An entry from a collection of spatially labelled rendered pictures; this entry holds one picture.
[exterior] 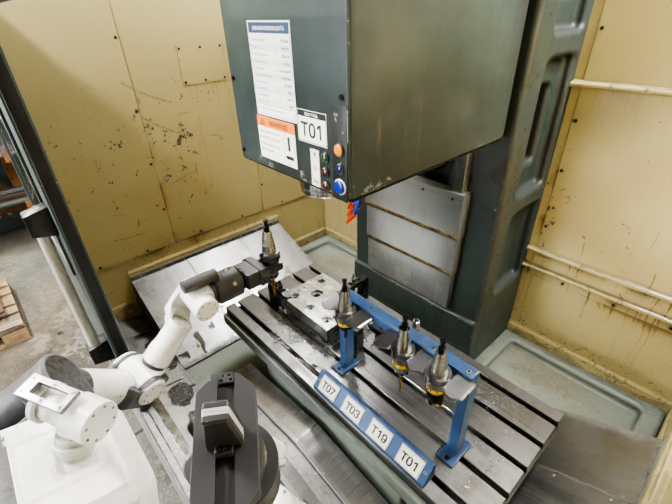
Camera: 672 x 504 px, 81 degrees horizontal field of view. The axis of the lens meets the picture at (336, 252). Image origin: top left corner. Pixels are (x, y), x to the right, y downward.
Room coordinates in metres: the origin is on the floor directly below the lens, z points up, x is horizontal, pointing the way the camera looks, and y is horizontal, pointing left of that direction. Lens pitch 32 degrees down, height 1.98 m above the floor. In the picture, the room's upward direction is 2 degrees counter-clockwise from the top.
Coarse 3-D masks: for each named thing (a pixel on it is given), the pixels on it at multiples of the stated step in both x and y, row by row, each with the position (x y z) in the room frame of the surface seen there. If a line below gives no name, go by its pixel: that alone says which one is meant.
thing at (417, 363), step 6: (414, 354) 0.73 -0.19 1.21; (420, 354) 0.72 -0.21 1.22; (426, 354) 0.72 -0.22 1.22; (408, 360) 0.70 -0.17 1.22; (414, 360) 0.70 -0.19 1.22; (420, 360) 0.70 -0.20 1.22; (426, 360) 0.70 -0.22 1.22; (408, 366) 0.69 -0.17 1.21; (414, 366) 0.68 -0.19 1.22; (420, 366) 0.68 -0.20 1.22; (420, 372) 0.67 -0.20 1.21
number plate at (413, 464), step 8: (400, 448) 0.64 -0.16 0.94; (408, 448) 0.63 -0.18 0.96; (400, 456) 0.62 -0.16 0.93; (408, 456) 0.62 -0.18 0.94; (416, 456) 0.61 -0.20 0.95; (400, 464) 0.61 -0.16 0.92; (408, 464) 0.60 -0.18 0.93; (416, 464) 0.59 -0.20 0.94; (424, 464) 0.59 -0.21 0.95; (408, 472) 0.59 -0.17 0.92; (416, 472) 0.58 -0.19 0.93
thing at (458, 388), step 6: (456, 378) 0.64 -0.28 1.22; (462, 378) 0.64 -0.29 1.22; (450, 384) 0.63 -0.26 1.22; (456, 384) 0.63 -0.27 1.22; (462, 384) 0.62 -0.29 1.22; (468, 384) 0.62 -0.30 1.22; (474, 384) 0.62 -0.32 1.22; (444, 390) 0.61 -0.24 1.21; (450, 390) 0.61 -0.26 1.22; (456, 390) 0.61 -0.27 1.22; (462, 390) 0.61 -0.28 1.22; (468, 390) 0.61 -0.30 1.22; (450, 396) 0.59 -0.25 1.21; (456, 396) 0.59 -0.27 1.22; (462, 396) 0.59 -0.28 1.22
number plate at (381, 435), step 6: (372, 420) 0.72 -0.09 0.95; (372, 426) 0.71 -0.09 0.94; (378, 426) 0.70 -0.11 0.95; (366, 432) 0.71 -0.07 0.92; (372, 432) 0.70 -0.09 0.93; (378, 432) 0.69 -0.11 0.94; (384, 432) 0.69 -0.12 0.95; (390, 432) 0.68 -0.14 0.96; (372, 438) 0.69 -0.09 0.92; (378, 438) 0.68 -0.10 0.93; (384, 438) 0.67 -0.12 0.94; (390, 438) 0.67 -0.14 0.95; (378, 444) 0.67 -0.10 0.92; (384, 444) 0.66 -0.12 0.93
